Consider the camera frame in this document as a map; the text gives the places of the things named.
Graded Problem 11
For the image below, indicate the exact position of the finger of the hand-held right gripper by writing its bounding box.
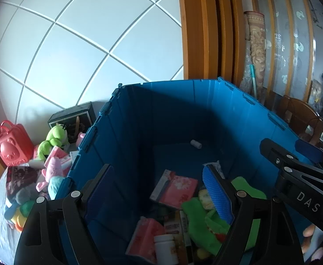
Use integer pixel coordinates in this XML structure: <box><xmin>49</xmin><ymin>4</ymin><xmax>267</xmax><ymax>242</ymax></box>
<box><xmin>259</xmin><ymin>138</ymin><xmax>323</xmax><ymax>184</ymax></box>
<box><xmin>294</xmin><ymin>139</ymin><xmax>323</xmax><ymax>172</ymax></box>

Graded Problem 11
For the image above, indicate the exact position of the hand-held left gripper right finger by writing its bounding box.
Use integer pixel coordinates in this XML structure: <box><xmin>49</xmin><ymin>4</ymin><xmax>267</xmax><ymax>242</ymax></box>
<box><xmin>202</xmin><ymin>164</ymin><xmax>306</xmax><ymax>265</ymax></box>

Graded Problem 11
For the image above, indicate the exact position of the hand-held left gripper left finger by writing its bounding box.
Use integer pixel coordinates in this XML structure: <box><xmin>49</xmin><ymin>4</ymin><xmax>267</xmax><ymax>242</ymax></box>
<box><xmin>14</xmin><ymin>163</ymin><xmax>115</xmax><ymax>265</ymax></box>

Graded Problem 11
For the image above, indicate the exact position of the pink pig plush teal dress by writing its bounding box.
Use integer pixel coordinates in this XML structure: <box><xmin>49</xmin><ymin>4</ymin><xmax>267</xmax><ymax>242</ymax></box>
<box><xmin>36</xmin><ymin>157</ymin><xmax>68</xmax><ymax>201</ymax></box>

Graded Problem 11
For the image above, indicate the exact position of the blue plastic crate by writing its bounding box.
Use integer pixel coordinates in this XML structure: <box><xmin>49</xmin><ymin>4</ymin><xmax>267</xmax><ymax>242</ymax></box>
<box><xmin>54</xmin><ymin>77</ymin><xmax>323</xmax><ymax>265</ymax></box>

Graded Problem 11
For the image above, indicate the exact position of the person's right hand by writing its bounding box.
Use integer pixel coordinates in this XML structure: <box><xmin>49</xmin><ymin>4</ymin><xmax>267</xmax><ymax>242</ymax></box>
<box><xmin>301</xmin><ymin>223</ymin><xmax>323</xmax><ymax>263</ymax></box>

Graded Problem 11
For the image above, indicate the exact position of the yellow snack packet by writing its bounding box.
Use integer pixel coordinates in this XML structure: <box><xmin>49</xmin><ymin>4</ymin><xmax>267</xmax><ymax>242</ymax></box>
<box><xmin>198</xmin><ymin>189</ymin><xmax>216</xmax><ymax>210</ymax></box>

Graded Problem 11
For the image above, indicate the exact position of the clear plastic wrapper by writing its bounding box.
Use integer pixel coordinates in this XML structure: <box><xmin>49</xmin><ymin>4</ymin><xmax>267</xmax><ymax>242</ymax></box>
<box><xmin>204</xmin><ymin>161</ymin><xmax>225</xmax><ymax>178</ymax></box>

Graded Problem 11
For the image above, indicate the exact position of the green plush toy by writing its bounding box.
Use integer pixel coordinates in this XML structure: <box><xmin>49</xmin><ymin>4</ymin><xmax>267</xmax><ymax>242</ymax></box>
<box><xmin>181</xmin><ymin>177</ymin><xmax>267</xmax><ymax>256</ymax></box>

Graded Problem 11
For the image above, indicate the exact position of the wooden chair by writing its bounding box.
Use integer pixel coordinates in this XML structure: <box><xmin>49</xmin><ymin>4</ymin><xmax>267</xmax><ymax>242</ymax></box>
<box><xmin>277</xmin><ymin>94</ymin><xmax>323</xmax><ymax>144</ymax></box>

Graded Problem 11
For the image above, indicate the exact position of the white pink barcode tissue pack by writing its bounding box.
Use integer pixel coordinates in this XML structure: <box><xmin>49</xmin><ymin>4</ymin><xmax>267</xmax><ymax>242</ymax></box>
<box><xmin>60</xmin><ymin>156</ymin><xmax>72</xmax><ymax>172</ymax></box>

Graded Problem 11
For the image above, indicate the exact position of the brown carton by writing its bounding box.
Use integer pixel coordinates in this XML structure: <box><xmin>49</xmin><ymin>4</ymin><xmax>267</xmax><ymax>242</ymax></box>
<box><xmin>164</xmin><ymin>211</ymin><xmax>194</xmax><ymax>265</ymax></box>

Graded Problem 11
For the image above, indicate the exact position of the green frog plush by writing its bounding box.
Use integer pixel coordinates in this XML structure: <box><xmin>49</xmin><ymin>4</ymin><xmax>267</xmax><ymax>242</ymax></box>
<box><xmin>37</xmin><ymin>123</ymin><xmax>70</xmax><ymax>161</ymax></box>

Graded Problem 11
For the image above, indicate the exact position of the white pill bottle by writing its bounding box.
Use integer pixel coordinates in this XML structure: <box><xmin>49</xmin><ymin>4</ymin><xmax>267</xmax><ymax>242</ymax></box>
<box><xmin>154</xmin><ymin>234</ymin><xmax>180</xmax><ymax>265</ymax></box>

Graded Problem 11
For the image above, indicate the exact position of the dark patterned gift box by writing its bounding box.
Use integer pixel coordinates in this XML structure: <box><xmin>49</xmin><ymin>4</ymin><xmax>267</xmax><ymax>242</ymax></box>
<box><xmin>48</xmin><ymin>102</ymin><xmax>96</xmax><ymax>144</ymax></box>

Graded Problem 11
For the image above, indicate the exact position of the dark lettered cloth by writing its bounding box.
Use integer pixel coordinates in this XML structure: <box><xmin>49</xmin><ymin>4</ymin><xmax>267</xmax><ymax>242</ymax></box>
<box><xmin>5</xmin><ymin>166</ymin><xmax>42</xmax><ymax>199</ymax></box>

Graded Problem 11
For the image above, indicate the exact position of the multicoloured plush toy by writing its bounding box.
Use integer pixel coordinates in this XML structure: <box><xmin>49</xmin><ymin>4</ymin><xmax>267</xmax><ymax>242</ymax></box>
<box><xmin>4</xmin><ymin>188</ymin><xmax>36</xmax><ymax>232</ymax></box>

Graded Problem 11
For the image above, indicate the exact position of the red bear-face carry case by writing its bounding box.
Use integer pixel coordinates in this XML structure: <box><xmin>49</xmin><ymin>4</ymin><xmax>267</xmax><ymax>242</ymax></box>
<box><xmin>0</xmin><ymin>120</ymin><xmax>35</xmax><ymax>167</ymax></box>

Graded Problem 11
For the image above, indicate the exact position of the rolled patterned carpet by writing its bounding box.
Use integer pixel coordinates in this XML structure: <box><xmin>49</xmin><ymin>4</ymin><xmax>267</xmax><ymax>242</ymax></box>
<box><xmin>240</xmin><ymin>11</ymin><xmax>268</xmax><ymax>100</ymax></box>

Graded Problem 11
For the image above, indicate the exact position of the frosted glass door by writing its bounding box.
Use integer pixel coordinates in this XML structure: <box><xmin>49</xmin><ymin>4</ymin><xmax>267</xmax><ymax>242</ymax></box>
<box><xmin>250</xmin><ymin>0</ymin><xmax>317</xmax><ymax>102</ymax></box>

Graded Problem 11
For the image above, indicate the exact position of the teal broom handle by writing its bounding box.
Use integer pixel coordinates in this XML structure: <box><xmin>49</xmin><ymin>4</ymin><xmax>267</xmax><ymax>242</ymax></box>
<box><xmin>249</xmin><ymin>64</ymin><xmax>258</xmax><ymax>100</ymax></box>

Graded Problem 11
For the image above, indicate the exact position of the wooden door frame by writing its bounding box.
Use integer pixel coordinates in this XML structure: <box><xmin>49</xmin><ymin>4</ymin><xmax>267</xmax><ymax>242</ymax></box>
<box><xmin>177</xmin><ymin>0</ymin><xmax>250</xmax><ymax>89</ymax></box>

